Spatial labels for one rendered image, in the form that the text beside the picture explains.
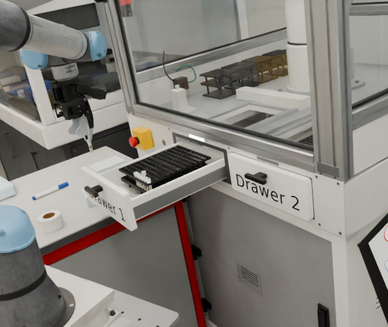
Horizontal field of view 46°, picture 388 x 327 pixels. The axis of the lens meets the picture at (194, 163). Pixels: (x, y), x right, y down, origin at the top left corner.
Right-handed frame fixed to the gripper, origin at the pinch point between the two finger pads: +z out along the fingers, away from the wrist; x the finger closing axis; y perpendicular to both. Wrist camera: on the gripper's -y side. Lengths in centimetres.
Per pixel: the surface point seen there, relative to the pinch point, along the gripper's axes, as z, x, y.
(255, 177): 7, 59, -9
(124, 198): 6.0, 35.9, 15.6
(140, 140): 9.7, -2.8, -21.4
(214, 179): 12.9, 39.8, -13.3
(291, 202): 12, 68, -11
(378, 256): -1, 101, 16
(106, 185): 5.0, 26.5, 13.9
